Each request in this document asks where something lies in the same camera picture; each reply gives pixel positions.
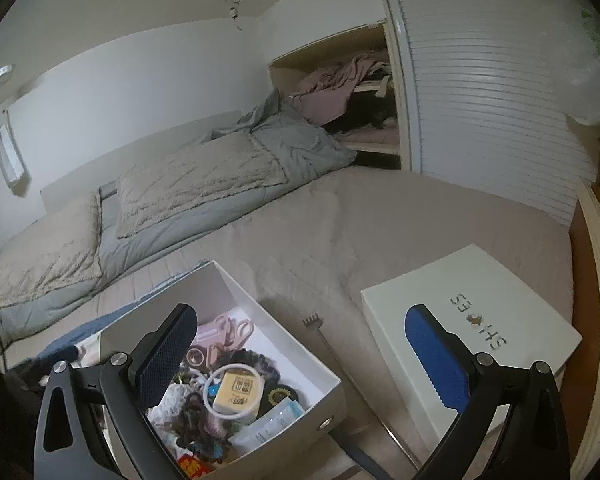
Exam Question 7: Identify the beige fuzzy pillow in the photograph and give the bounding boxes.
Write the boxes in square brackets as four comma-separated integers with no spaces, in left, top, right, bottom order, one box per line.
[114,131,289,239]
[0,189,104,309]

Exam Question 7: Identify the black round badge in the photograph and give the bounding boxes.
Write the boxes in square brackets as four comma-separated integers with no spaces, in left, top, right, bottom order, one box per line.
[267,384,297,407]

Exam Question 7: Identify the wall hook with cable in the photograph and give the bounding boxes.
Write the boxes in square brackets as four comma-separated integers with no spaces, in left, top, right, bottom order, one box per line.
[226,0,247,32]

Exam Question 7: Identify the wooden closet niche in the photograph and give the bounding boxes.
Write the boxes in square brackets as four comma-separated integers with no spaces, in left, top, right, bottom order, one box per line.
[268,19,412,172]

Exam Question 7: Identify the white hanging wall pouch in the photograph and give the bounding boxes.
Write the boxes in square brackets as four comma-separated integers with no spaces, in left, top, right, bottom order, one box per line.
[0,122,31,189]

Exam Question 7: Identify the white shoe box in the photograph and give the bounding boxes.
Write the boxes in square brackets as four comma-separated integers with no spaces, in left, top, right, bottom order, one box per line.
[72,259,348,480]

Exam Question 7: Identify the pink scissors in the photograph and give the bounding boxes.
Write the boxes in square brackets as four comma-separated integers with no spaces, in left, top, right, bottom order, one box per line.
[214,311,257,349]

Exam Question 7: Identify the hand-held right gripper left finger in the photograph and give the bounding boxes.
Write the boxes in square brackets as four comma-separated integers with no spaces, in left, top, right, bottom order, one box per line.
[34,303,199,480]

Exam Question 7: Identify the white lace cloth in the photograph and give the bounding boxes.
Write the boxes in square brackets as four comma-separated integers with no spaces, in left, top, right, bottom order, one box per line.
[146,384,192,427]

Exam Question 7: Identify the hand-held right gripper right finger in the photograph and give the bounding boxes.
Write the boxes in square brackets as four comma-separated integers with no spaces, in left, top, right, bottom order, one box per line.
[404,303,572,480]

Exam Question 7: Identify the white plastic ring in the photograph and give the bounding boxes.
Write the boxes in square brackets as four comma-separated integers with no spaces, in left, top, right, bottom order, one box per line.
[203,363,267,419]

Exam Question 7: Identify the pink white printed blanket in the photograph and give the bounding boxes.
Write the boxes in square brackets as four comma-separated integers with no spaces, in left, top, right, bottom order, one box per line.
[32,304,148,378]

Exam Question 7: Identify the white slatted closet door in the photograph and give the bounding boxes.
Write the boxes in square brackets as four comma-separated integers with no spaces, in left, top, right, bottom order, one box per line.
[374,0,600,227]

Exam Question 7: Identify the pink tape dispenser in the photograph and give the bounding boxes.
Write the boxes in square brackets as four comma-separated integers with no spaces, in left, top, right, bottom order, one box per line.
[186,324,227,367]

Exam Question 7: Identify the white shoe box lid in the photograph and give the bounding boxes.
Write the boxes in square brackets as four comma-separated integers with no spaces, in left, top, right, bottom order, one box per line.
[360,243,584,443]

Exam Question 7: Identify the yellow white small box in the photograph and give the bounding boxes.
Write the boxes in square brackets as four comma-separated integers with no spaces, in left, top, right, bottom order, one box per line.
[213,370,264,412]

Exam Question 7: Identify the beige bed mattress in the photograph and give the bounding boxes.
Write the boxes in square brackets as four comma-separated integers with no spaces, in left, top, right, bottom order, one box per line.
[0,164,581,480]

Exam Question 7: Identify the metal back scratcher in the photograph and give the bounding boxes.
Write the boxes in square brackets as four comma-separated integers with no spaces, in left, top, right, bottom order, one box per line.
[302,314,422,467]

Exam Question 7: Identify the dark brown scrunchie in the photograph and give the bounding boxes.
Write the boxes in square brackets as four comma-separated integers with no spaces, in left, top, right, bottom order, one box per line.
[229,349,282,387]

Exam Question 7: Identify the pink clothes pile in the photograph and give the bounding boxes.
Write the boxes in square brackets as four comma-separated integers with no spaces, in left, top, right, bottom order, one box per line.
[284,49,394,127]

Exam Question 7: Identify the dark clothes pile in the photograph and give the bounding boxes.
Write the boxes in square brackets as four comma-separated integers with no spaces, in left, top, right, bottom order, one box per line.
[327,104,397,134]

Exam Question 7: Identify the blue white mask packet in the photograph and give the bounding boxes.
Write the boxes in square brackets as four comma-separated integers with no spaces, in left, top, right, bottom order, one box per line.
[228,399,307,457]

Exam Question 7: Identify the red snack packet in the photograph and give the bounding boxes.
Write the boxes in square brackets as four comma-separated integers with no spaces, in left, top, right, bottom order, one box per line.
[177,454,217,477]

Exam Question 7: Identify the grey duvet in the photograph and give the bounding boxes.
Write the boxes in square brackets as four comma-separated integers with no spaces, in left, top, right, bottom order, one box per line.
[0,91,359,347]

